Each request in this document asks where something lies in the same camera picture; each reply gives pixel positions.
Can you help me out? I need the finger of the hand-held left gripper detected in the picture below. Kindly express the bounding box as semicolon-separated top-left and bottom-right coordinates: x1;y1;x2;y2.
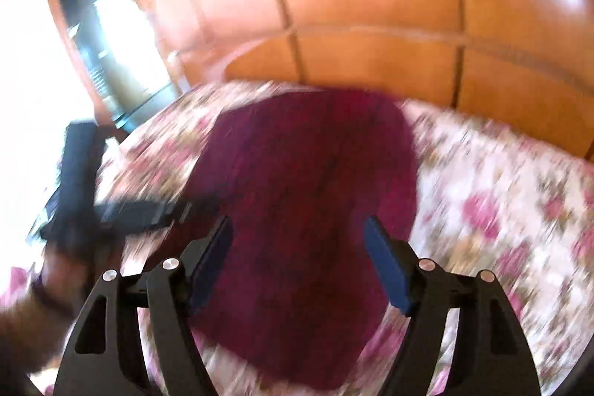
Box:
95;197;222;235

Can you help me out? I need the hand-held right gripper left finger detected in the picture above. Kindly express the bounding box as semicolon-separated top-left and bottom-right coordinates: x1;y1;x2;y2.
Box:
55;215;235;396

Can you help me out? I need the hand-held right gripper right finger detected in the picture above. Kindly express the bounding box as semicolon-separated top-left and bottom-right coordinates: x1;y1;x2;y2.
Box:
363;215;542;396

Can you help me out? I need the maroon knitted garment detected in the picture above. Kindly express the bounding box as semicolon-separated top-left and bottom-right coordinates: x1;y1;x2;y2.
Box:
153;90;421;392

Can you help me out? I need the person's left forearm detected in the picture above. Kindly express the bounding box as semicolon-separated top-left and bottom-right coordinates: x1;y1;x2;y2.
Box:
0;282;94;380

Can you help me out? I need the person's left hand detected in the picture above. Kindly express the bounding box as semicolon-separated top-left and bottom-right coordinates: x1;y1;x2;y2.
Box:
41;233;122;311

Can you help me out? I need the floral bedsheet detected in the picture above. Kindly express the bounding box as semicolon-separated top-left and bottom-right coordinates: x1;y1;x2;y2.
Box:
0;81;594;396

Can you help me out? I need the wooden framed window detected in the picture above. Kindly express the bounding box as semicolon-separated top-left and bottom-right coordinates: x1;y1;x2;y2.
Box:
45;0;185;133

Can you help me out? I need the wooden headboard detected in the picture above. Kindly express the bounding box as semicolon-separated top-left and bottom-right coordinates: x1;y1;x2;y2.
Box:
222;22;594;161

